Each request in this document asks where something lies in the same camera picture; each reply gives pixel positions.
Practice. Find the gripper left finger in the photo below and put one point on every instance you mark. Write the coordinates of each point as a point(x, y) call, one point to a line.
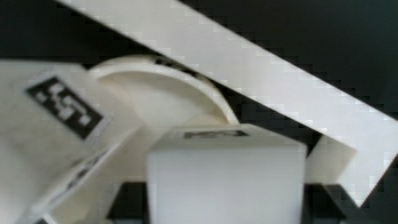
point(128, 210)

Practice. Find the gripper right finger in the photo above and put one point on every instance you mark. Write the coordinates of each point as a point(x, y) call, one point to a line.
point(329, 207)

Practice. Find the white round stool seat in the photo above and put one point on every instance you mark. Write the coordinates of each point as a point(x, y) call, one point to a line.
point(175, 99)

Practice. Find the white U-shaped fence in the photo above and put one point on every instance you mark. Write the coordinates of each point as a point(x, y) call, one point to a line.
point(187, 37)

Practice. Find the white stool leg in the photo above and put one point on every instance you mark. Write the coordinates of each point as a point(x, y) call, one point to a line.
point(66, 124)
point(226, 176)

